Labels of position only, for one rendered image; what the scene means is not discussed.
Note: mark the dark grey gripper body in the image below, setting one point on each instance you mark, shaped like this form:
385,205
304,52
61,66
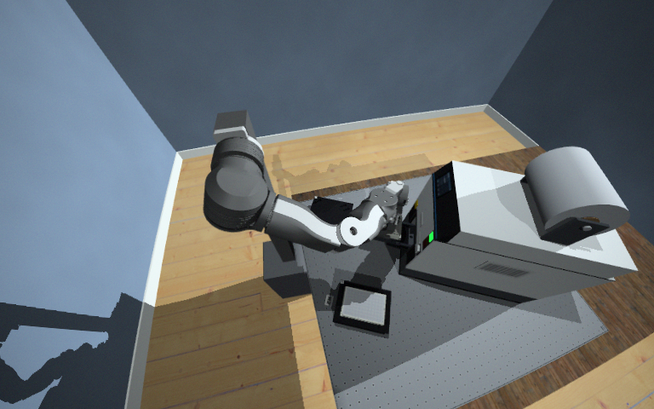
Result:
397,213

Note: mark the black rectangular frame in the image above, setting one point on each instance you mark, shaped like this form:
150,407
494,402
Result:
329,210
361,324

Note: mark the grey cylinder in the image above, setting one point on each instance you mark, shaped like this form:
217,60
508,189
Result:
566,183

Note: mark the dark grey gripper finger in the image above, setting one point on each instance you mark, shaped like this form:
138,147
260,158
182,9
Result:
389,229

